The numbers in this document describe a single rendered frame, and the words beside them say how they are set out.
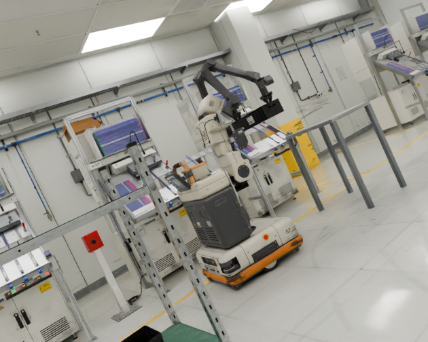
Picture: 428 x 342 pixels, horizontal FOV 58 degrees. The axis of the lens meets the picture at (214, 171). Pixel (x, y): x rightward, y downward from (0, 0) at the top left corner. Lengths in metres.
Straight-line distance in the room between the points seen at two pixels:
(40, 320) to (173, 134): 3.42
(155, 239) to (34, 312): 1.21
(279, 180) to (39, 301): 2.89
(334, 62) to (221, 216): 6.53
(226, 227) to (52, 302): 1.72
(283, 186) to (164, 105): 2.40
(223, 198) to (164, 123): 3.43
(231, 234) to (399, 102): 4.92
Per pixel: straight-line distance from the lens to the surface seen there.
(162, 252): 3.96
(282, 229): 2.94
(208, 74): 3.10
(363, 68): 7.33
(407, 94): 7.28
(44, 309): 3.74
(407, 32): 8.62
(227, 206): 2.79
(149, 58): 6.39
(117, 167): 4.03
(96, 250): 3.60
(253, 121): 3.20
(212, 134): 3.03
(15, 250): 1.21
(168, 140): 6.00
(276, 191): 4.75
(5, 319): 3.73
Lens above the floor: 0.95
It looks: 2 degrees down
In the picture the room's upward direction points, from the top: 25 degrees counter-clockwise
